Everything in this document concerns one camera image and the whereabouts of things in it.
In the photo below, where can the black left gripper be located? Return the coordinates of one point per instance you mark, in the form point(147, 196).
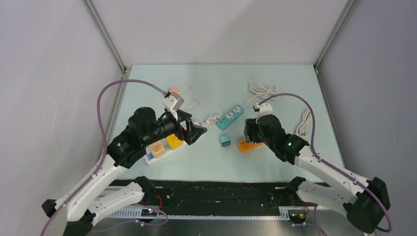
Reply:
point(193, 132)

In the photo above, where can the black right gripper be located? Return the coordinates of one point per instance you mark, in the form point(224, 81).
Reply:
point(251, 125)

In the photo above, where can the yellow cube socket adapter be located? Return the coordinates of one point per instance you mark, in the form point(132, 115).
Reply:
point(174, 142)

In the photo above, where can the orange power strip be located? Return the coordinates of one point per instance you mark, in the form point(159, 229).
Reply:
point(244, 146)

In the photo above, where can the beige cube socket adapter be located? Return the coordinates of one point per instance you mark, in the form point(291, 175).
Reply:
point(157, 149)

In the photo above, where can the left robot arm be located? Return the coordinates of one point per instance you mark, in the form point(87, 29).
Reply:
point(82, 208)

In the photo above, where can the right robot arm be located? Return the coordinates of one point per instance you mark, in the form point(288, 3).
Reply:
point(362, 201)

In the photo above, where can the teal USB charger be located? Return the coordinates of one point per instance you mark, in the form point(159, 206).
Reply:
point(225, 141)

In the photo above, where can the teal power strip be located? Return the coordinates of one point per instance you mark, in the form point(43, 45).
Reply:
point(227, 120)

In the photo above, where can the pink USB charger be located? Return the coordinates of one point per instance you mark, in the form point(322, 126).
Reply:
point(175, 89)

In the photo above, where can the white power strip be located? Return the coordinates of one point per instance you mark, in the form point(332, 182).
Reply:
point(149, 159)

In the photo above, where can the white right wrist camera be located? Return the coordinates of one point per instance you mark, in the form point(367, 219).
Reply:
point(262, 110)

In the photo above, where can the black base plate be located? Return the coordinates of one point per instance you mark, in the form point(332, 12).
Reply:
point(221, 198)

